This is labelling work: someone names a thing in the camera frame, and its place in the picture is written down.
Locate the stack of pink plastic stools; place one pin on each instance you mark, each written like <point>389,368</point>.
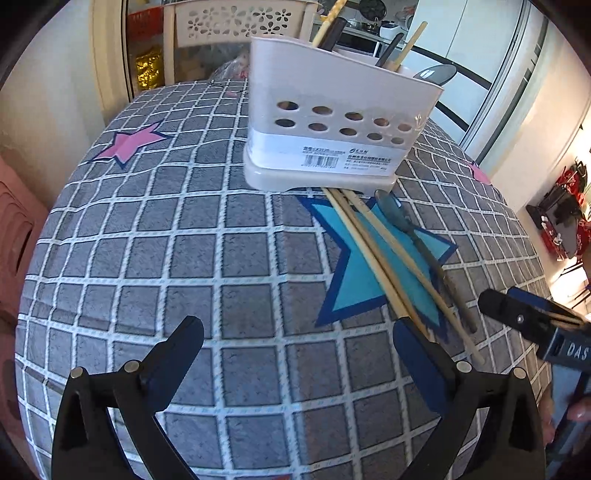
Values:
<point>18,230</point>

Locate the clear plastic bag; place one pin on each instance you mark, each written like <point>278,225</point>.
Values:
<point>231,67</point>

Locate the grey checked tablecloth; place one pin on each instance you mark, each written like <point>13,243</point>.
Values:
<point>207,277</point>

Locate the white plastic utensil holder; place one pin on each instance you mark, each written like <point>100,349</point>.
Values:
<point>323,106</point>

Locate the person's right hand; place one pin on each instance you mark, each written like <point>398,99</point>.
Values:
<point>581,410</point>

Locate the white refrigerator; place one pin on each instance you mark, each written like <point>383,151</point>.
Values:
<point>485,37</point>

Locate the gold foil bag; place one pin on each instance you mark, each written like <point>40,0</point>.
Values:
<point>148,67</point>

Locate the wooden chopstick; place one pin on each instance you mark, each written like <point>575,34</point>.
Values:
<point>375,258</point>
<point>414,277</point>
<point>364,256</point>
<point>413,44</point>
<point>565,318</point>
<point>328,22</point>

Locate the round black pan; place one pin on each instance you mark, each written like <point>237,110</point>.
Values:
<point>371,7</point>

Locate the red box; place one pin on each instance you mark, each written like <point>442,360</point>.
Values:
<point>143,25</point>

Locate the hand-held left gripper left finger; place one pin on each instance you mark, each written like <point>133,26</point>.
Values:
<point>171,364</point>

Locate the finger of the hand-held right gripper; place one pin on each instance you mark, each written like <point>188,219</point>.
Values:
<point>517,314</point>
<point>549,304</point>

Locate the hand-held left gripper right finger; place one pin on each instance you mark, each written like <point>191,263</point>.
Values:
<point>415,360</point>

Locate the red and black ornament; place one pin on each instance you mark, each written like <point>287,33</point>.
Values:
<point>565,217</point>

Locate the white rice cooker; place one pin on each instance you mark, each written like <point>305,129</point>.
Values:
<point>392,30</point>

